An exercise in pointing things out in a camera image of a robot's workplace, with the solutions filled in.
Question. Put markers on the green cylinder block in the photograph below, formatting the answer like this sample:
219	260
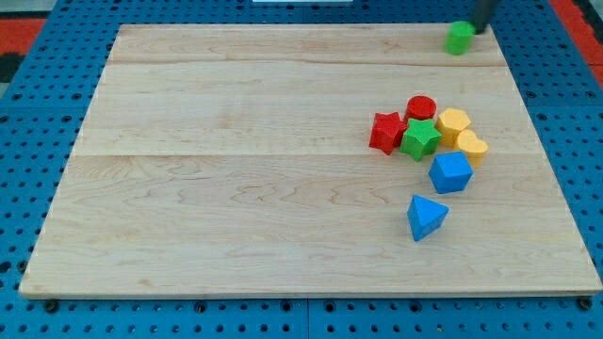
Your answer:
459	37

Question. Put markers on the red star block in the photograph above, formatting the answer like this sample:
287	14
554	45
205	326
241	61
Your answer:
387	132

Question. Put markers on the green star block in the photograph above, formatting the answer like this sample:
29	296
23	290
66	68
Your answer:
420	139

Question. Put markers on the light wooden board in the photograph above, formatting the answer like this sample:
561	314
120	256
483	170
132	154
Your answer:
231	161

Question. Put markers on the blue triangle block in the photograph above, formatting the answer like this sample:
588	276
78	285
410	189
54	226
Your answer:
425	216

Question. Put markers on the red cylinder block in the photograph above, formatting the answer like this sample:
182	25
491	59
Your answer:
420	108

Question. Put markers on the blue cube block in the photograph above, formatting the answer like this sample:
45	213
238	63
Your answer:
450	172

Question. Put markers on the yellow hexagon block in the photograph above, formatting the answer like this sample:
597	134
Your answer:
450	123

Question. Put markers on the yellow heart block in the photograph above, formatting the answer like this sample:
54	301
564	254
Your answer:
474	148

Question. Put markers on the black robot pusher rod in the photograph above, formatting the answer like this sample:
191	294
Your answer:
482	14

